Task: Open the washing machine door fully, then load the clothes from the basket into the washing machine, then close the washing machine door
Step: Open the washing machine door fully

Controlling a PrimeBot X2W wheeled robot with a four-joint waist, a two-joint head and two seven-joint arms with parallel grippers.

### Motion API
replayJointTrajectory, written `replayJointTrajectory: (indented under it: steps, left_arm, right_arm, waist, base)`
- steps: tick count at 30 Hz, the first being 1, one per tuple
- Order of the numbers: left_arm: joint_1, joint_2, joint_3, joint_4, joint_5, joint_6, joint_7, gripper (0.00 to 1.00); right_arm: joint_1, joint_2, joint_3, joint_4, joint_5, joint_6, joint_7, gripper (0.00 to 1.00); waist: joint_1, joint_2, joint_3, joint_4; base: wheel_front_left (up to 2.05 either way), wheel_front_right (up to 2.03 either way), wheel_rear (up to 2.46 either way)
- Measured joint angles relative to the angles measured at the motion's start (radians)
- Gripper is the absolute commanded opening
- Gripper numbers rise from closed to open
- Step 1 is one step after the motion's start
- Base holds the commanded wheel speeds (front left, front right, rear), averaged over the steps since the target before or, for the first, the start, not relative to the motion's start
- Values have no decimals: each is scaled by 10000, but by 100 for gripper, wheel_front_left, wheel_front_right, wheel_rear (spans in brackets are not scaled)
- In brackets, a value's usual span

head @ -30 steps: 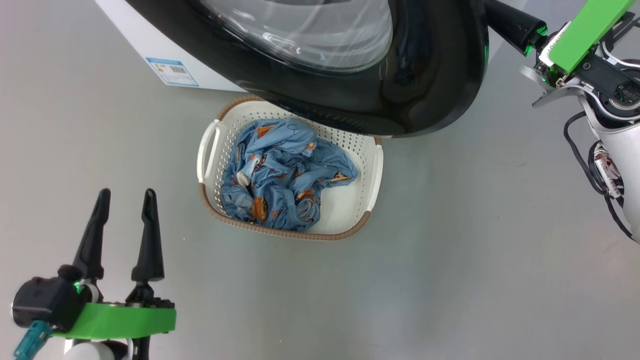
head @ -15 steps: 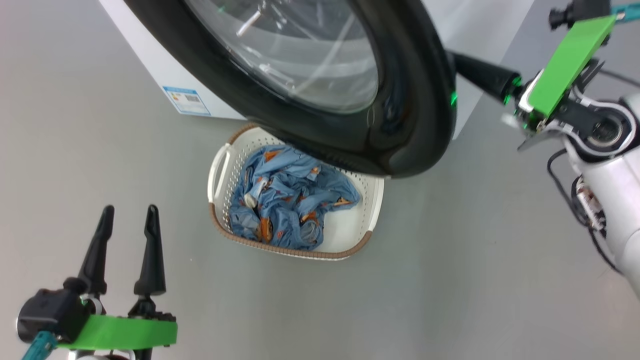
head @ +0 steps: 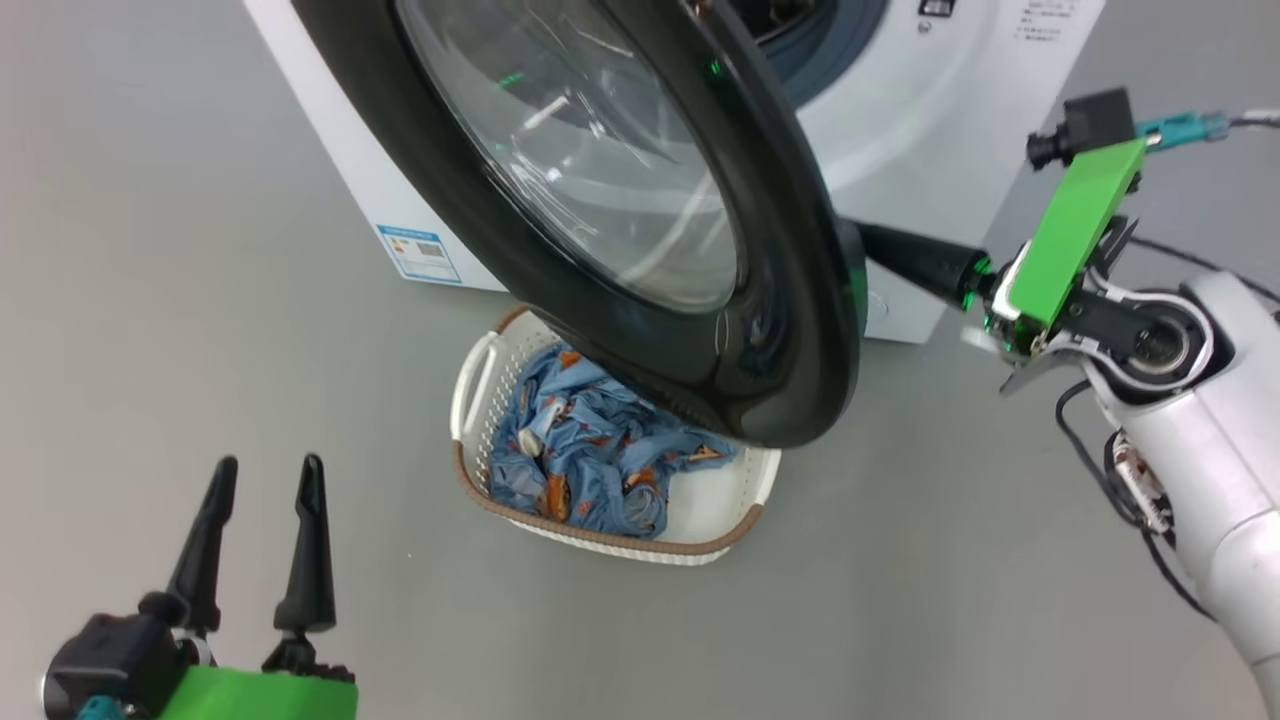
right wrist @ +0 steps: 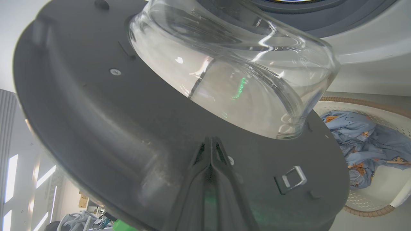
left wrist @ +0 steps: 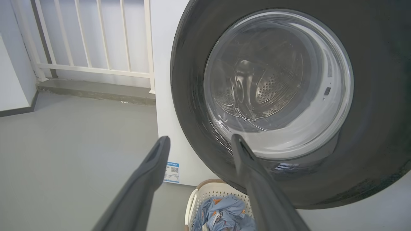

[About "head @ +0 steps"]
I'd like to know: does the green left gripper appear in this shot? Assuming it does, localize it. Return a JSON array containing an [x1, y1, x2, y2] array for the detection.
[[155, 454, 359, 720]]

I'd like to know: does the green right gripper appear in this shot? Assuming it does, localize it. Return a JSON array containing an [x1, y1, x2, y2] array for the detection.
[[860, 140, 1151, 396]]

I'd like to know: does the black round glass washer door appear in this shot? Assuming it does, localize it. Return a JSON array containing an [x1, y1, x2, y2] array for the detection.
[[290, 0, 869, 449]]

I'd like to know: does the blue patterned garment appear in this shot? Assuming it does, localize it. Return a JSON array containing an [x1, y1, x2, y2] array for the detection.
[[487, 400, 739, 541], [500, 343, 651, 471]]

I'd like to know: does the white front-load washing machine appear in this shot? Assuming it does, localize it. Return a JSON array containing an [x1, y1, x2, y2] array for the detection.
[[243, 0, 1106, 346]]

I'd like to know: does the grey rubber door gasket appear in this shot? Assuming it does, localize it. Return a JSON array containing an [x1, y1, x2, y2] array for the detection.
[[730, 0, 891, 109]]

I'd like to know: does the cream perforated laundry basket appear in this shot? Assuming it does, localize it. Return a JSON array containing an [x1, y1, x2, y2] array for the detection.
[[450, 305, 783, 567]]

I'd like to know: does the blue energy label sticker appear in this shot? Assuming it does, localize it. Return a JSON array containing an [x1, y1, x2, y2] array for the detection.
[[377, 224, 463, 285]]

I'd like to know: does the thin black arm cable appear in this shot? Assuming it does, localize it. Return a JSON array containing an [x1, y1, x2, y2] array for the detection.
[[1055, 380, 1216, 621]]

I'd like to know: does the teal right camera connector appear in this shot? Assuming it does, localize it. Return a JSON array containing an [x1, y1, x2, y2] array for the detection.
[[1135, 112, 1229, 151]]

